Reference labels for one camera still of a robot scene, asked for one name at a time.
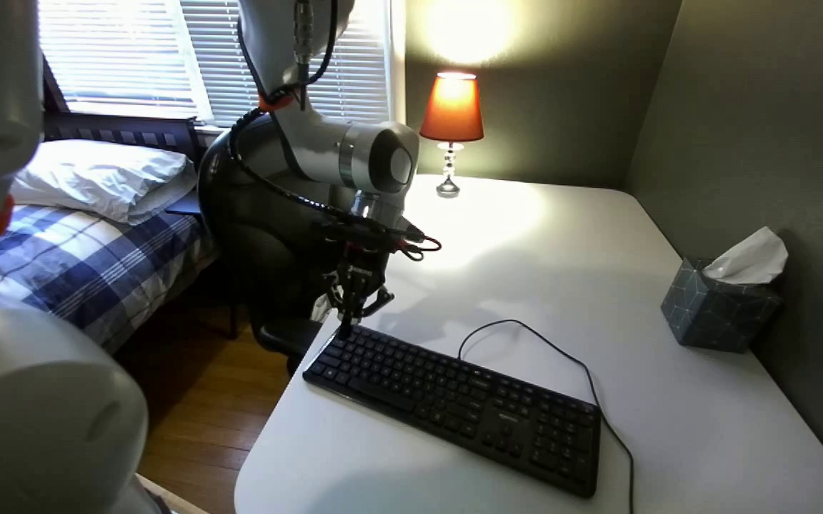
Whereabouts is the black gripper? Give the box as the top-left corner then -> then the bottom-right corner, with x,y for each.
326,227 -> 404,341

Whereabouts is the blue plaid bed blanket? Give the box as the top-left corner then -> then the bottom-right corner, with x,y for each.
0,194 -> 216,355

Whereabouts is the grey patterned tissue box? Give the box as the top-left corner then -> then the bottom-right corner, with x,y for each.
657,258 -> 782,357

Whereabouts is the white pillow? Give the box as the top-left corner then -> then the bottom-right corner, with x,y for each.
9,137 -> 201,230

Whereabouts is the white window blind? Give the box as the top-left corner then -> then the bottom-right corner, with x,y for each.
181,0 -> 399,143
36,0 -> 214,124

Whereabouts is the black office chair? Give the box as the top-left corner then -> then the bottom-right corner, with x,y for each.
196,113 -> 372,375

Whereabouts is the black keyboard cable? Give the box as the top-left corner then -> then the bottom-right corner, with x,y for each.
455,318 -> 641,514

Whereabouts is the white object beside chair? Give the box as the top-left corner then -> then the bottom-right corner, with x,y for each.
308,290 -> 341,328

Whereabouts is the dark bed headboard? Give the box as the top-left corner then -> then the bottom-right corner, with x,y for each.
41,58 -> 206,164

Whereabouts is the orange shade table lamp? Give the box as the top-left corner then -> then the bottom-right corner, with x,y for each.
418,70 -> 485,200

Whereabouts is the black computer keyboard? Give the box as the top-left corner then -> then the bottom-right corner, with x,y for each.
299,321 -> 605,499

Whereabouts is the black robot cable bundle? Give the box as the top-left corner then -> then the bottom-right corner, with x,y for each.
226,0 -> 445,267

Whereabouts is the white tissue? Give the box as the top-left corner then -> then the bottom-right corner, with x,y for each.
701,222 -> 791,290

